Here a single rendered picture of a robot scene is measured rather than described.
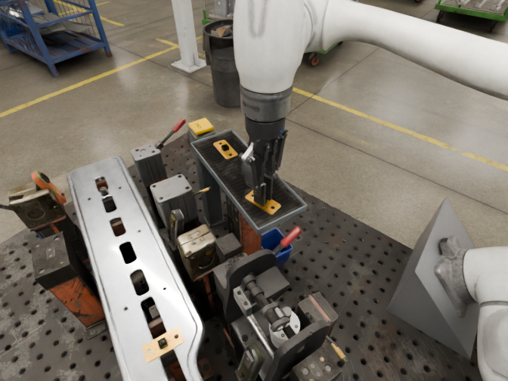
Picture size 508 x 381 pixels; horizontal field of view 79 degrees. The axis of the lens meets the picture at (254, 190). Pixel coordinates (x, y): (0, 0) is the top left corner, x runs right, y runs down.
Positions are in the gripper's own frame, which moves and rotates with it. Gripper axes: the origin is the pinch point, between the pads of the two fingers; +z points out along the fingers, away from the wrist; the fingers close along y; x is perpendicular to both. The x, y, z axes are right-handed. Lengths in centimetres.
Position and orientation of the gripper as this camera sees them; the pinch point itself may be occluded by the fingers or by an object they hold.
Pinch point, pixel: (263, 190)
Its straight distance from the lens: 70.9
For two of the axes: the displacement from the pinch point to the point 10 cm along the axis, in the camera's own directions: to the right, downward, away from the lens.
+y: -6.4, 5.5, -5.4
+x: 7.6, 4.6, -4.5
